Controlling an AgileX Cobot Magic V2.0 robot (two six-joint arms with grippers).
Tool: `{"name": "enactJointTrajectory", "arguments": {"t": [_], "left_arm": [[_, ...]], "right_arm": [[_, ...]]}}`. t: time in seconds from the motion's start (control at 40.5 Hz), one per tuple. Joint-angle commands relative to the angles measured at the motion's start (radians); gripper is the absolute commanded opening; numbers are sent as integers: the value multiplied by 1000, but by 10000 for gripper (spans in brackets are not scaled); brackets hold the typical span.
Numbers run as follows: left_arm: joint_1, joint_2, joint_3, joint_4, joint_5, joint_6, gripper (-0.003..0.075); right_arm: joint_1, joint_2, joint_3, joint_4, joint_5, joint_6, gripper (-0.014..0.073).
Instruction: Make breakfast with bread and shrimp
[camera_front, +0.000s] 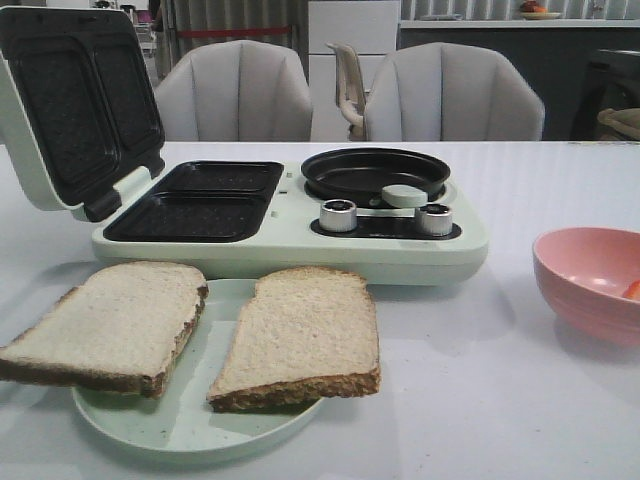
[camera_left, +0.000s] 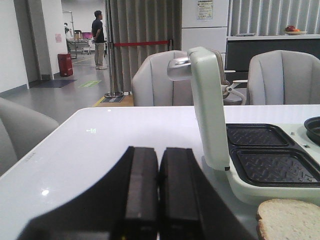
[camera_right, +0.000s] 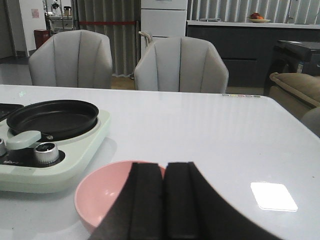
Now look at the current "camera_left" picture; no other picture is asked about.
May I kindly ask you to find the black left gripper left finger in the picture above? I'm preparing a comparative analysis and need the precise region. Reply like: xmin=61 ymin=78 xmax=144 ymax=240
xmin=18 ymin=146 xmax=158 ymax=240

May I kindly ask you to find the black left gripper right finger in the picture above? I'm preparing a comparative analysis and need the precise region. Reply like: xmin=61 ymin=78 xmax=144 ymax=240
xmin=159 ymin=147 xmax=255 ymax=240

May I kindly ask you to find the green breakfast maker lid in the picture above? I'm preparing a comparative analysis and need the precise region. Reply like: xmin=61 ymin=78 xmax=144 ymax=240
xmin=167 ymin=46 xmax=231 ymax=171

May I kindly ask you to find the green breakfast maker base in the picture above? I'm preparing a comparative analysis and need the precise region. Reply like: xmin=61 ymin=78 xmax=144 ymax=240
xmin=224 ymin=117 xmax=320 ymax=206

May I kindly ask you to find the white office chair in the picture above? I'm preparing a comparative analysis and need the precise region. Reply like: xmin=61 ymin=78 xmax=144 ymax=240
xmin=211 ymin=49 xmax=247 ymax=106

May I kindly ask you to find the grey armchair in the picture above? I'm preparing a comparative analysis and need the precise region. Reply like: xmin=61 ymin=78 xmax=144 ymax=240
xmin=246 ymin=50 xmax=320 ymax=105
xmin=131 ymin=50 xmax=194 ymax=107
xmin=0 ymin=98 xmax=59 ymax=175

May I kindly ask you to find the grey armchair near left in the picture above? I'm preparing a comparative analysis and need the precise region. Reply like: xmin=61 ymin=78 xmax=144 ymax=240
xmin=0 ymin=98 xmax=59 ymax=175

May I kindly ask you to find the black round frying pan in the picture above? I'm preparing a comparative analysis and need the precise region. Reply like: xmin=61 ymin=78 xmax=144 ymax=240
xmin=304 ymin=116 xmax=320 ymax=146

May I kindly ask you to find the red trash bin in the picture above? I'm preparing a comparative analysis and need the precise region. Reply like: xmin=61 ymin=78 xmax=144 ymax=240
xmin=57 ymin=53 xmax=73 ymax=77

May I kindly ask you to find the grey armchair right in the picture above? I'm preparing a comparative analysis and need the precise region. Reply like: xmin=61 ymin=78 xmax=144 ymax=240
xmin=246 ymin=50 xmax=320 ymax=105

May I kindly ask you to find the red barrier belt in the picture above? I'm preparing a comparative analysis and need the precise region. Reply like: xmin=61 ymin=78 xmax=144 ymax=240
xmin=113 ymin=40 xmax=170 ymax=47

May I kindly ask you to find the dark kitchen counter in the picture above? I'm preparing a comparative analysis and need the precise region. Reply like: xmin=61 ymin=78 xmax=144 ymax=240
xmin=225 ymin=34 xmax=320 ymax=73

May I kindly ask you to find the standing person dark shirt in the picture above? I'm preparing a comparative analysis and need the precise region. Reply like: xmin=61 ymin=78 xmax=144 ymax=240
xmin=91 ymin=10 xmax=107 ymax=70

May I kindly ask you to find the grey curtain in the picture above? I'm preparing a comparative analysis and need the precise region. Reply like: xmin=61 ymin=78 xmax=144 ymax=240
xmin=110 ymin=0 xmax=182 ymax=92

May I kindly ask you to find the white refrigerator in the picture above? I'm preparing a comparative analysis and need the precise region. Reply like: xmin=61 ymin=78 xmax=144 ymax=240
xmin=181 ymin=0 xmax=229 ymax=53

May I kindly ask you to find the fruit plate on counter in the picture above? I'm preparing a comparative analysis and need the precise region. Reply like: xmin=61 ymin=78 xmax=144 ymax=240
xmin=284 ymin=25 xmax=308 ymax=36

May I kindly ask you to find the chrome stanchion post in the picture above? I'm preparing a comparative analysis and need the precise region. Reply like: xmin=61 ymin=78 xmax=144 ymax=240
xmin=104 ymin=0 xmax=124 ymax=99

